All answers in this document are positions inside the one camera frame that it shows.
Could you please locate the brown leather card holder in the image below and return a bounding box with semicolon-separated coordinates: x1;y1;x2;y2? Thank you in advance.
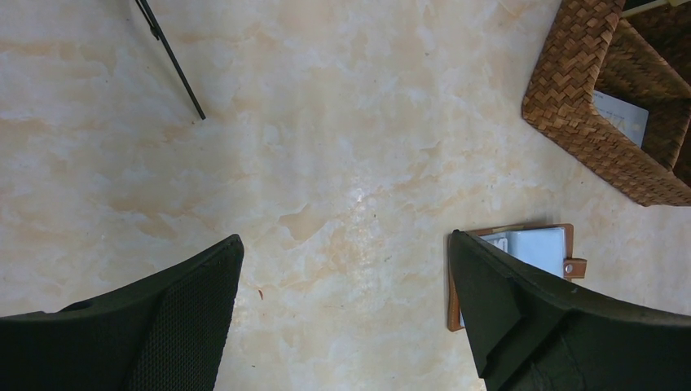
446;223;588;332

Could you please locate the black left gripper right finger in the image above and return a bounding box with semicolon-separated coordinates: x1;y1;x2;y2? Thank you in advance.
449;231;690;390

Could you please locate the woven wicker divided basket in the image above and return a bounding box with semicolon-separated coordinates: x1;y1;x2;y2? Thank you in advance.
522;1;690;206

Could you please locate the black tripod with grey tube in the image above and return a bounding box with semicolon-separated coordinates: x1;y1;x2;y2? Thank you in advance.
135;0;206;121

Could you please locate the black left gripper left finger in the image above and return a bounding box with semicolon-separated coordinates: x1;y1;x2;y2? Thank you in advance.
1;235;244;390

